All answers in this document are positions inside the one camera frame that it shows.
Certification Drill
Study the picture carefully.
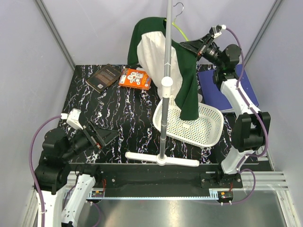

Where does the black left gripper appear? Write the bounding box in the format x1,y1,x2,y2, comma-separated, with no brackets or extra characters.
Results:
62,118,120,160

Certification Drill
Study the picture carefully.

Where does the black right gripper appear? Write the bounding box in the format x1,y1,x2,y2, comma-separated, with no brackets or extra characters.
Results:
178,33,223,69

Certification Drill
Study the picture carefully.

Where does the lime green clothes hanger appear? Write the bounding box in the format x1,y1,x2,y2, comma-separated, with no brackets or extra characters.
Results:
164,2,190,42

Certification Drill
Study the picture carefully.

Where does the green and white t shirt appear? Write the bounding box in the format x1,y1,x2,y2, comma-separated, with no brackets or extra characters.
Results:
127,17,198,121

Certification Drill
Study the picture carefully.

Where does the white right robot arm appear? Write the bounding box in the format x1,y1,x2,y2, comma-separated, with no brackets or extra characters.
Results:
180,34,271,188

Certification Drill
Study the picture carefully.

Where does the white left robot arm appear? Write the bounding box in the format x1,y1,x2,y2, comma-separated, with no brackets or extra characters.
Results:
34,122,119,227

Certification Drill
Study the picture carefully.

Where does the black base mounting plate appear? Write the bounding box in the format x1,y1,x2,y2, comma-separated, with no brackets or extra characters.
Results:
71,163,243,190

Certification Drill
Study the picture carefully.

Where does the grey clothes rack stand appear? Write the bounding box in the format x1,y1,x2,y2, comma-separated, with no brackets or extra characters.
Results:
125,0,199,167

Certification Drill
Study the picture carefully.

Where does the dark brown book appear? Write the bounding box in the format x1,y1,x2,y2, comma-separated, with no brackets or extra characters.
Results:
86,64,121,94

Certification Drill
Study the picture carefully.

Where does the orange book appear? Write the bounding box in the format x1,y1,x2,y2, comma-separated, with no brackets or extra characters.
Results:
118,68,152,90

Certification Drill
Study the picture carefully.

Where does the white perforated plastic basket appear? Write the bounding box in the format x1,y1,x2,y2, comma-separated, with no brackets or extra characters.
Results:
166,96,224,147

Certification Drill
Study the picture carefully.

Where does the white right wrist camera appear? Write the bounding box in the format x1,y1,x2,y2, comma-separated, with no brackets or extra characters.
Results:
209,25,227,39

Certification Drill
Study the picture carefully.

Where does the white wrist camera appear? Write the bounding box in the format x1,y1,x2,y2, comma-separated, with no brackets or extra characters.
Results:
66,108,83,130
209,25,227,39

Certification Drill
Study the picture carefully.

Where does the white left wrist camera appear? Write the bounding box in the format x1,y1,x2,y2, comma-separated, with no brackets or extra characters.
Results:
66,108,83,130

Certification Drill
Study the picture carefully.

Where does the blue ring binder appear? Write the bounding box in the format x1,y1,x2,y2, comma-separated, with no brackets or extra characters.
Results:
198,64,259,113

